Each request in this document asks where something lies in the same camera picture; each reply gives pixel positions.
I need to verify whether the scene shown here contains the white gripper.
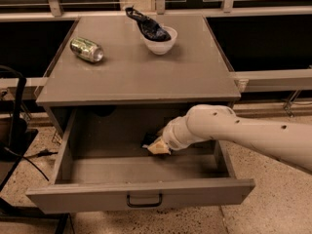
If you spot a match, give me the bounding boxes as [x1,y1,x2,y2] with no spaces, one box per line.
[147,116,203,155]

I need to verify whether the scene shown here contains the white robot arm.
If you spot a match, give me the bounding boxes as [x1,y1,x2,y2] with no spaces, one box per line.
[147,104,312,173]

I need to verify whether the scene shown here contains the grey open top drawer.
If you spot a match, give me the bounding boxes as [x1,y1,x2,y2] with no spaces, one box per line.
[26,106,254,214]

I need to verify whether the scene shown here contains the grey cabinet counter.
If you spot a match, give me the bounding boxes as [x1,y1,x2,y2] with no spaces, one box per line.
[34,14,242,138]

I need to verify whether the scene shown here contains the white bowl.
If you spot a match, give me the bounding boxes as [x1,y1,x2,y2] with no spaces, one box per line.
[143,26,177,56]

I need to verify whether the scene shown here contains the dark blue chip bag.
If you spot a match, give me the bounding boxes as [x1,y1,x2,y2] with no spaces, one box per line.
[125,7,172,42]

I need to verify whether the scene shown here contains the green soda can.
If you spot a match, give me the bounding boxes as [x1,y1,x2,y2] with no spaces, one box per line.
[69,37,103,63]

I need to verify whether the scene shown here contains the black stand at left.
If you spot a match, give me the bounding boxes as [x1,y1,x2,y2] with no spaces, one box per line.
[0,65,41,189]

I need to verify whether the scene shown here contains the metal window railing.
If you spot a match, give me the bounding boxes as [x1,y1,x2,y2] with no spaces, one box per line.
[0,0,312,93]

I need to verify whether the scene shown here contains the black drawer handle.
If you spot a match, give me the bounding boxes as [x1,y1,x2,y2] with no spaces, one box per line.
[126,193,163,209]

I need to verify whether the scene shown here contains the black cable on floor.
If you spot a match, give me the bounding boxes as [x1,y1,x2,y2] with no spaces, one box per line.
[3,146,59,181]

